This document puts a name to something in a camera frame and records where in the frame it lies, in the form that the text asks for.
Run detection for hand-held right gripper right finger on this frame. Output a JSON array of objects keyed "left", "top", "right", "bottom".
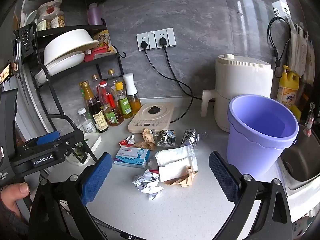
[{"left": 209, "top": 151, "right": 293, "bottom": 240}]

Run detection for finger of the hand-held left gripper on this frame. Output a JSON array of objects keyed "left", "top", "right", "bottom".
[
  {"left": 56, "top": 129, "right": 85, "bottom": 160},
  {"left": 24, "top": 131, "right": 62, "bottom": 151}
]

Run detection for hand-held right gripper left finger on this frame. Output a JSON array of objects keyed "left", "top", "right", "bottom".
[{"left": 27, "top": 152, "right": 113, "bottom": 240}]

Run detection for blue medicine box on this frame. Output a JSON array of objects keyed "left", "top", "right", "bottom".
[{"left": 114, "top": 147, "right": 151, "bottom": 168}]

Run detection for purple plastic bucket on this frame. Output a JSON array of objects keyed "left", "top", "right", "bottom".
[{"left": 226, "top": 94, "right": 299, "bottom": 180}]

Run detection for red and white wrapper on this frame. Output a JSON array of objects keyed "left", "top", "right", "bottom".
[{"left": 118, "top": 134, "right": 135, "bottom": 147}]

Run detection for white printed paper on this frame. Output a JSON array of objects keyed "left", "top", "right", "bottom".
[{"left": 132, "top": 169, "right": 164, "bottom": 200}]

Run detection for white paper towel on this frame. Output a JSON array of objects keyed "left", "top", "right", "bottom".
[{"left": 155, "top": 145, "right": 199, "bottom": 182}]

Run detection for silver foil wrapper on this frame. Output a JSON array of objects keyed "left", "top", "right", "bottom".
[
  {"left": 154, "top": 129, "right": 178, "bottom": 147},
  {"left": 180, "top": 129, "right": 208, "bottom": 147}
]

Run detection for person's left hand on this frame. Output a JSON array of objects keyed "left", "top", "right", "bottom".
[{"left": 0, "top": 182, "right": 30, "bottom": 206}]

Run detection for small clear white-capped bottle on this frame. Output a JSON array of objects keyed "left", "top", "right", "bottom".
[{"left": 77, "top": 107, "right": 97, "bottom": 133}]

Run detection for white rectangular dish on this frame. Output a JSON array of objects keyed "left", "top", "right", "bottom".
[{"left": 64, "top": 132, "right": 102, "bottom": 165}]

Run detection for oil bottle red label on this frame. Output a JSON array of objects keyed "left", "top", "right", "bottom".
[{"left": 99, "top": 81, "right": 125, "bottom": 127}]

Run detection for white plate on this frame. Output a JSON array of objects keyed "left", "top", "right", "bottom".
[
  {"left": 46, "top": 51, "right": 86, "bottom": 77},
  {"left": 35, "top": 65, "right": 58, "bottom": 84}
]

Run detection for green label bottle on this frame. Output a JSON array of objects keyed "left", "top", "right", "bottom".
[{"left": 114, "top": 81, "right": 134, "bottom": 119}]

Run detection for gold cap glass bottle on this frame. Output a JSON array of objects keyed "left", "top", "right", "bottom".
[
  {"left": 106, "top": 69, "right": 123, "bottom": 88},
  {"left": 90, "top": 74, "right": 103, "bottom": 98}
]

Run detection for white top oil sprayer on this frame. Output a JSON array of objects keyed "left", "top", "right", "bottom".
[{"left": 122, "top": 73, "right": 142, "bottom": 114}]

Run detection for beige induction cooker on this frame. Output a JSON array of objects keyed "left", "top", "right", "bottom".
[{"left": 127, "top": 102, "right": 175, "bottom": 133}]

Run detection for steel sink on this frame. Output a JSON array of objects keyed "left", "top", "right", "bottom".
[{"left": 280, "top": 124, "right": 320, "bottom": 183}]

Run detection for red container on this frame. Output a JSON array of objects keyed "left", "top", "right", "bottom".
[{"left": 84, "top": 46, "right": 110, "bottom": 62}]

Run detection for yellow sponge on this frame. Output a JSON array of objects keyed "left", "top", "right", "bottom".
[{"left": 290, "top": 104, "right": 302, "bottom": 123}]

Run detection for white air fryer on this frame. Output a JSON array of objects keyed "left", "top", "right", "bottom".
[{"left": 201, "top": 54, "right": 274, "bottom": 133}]

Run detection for faucet with pink filter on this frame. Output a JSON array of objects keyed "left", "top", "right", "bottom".
[{"left": 303, "top": 102, "right": 316, "bottom": 137}]

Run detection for black grater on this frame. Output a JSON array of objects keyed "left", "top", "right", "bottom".
[{"left": 18, "top": 22, "right": 35, "bottom": 55}]

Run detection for yellow snack packet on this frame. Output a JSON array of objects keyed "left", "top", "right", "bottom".
[{"left": 93, "top": 29, "right": 112, "bottom": 53}]

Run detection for yellow detergent bottle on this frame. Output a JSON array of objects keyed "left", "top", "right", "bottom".
[{"left": 276, "top": 65, "right": 300, "bottom": 107}]

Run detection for glass jar green label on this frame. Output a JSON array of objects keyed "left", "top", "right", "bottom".
[{"left": 36, "top": 19, "right": 53, "bottom": 32}]

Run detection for black kitchen rack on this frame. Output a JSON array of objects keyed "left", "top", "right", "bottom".
[{"left": 12, "top": 19, "right": 127, "bottom": 163}]

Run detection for glass jar of grains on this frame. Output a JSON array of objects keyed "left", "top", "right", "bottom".
[{"left": 50, "top": 11, "right": 66, "bottom": 28}]

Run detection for white plastic spoons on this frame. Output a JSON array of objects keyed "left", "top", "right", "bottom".
[{"left": 20, "top": 10, "right": 38, "bottom": 28}]

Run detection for purple cup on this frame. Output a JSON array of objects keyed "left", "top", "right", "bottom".
[{"left": 87, "top": 3, "right": 103, "bottom": 26}]

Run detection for clear lidded container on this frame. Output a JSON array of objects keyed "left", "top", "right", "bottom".
[{"left": 37, "top": 0, "right": 63, "bottom": 18}]

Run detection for hanging chopstick packet bag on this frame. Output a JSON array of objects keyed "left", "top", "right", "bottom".
[
  {"left": 287, "top": 24, "right": 309, "bottom": 78},
  {"left": 301, "top": 40, "right": 317, "bottom": 85}
]

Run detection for white wall socket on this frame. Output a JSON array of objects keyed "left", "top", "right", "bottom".
[
  {"left": 136, "top": 31, "right": 155, "bottom": 52},
  {"left": 154, "top": 27, "right": 177, "bottom": 48}
]

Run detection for hanging black cable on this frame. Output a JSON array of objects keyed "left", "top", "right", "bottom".
[{"left": 267, "top": 17, "right": 292, "bottom": 78}]

